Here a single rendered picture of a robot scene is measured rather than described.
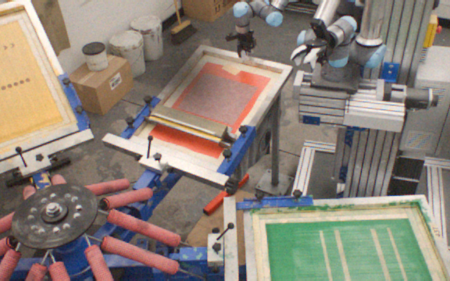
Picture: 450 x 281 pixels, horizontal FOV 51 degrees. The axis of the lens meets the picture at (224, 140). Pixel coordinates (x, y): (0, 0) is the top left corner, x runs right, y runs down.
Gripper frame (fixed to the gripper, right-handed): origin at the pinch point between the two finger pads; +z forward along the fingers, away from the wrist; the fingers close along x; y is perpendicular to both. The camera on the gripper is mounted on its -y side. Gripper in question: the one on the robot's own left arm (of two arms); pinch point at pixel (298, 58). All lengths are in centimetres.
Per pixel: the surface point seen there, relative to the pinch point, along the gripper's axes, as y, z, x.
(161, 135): 55, 10, 81
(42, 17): 41, -44, 272
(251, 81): 49, -46, 64
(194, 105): 52, -15, 80
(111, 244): 42, 77, 31
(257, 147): 83, -33, 56
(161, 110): 44, 5, 82
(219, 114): 54, -17, 64
